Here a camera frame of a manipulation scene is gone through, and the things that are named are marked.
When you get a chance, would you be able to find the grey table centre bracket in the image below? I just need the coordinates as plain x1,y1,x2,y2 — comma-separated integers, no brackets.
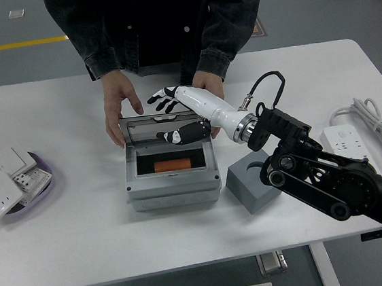
256,249,290,276

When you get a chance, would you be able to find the grey box with clear lid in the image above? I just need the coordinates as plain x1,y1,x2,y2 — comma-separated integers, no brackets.
117,108,225,215

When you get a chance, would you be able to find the orange cylinder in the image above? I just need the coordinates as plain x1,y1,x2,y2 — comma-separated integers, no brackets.
154,157,193,173

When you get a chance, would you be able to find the white dotted socket insert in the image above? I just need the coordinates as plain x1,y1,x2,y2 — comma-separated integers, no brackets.
17,164,55,205

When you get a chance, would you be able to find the person's left hand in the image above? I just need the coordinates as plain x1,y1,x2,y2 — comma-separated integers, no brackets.
190,69,230,141

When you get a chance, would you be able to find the white table leg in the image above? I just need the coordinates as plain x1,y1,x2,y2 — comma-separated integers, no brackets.
309,242,342,286

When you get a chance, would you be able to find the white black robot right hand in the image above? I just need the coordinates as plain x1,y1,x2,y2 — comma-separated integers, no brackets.
145,79,250,149

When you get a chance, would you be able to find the grey cube with round recess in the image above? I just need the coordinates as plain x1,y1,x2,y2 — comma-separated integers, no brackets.
222,149,287,217

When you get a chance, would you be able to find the person's right hand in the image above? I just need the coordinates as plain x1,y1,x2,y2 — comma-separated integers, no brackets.
99,68,149,149

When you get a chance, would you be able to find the white power cord with plug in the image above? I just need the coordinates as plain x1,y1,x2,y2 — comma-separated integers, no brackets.
326,94,382,247

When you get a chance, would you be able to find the small white socket module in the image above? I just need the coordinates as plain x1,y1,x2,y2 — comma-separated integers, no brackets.
12,171,35,194

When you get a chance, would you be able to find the white power strip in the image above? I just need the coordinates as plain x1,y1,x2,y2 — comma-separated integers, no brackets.
318,120,381,173

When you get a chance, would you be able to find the person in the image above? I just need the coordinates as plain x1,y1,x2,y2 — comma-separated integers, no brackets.
41,0,275,100

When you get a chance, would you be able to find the purple tray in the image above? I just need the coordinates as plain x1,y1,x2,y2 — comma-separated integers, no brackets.
0,149,59,224

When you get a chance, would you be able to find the black table control panel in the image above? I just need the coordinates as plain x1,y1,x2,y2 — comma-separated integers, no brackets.
360,230,382,243

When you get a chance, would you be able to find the white wall switch plate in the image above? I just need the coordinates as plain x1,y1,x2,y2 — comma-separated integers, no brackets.
0,144,40,178

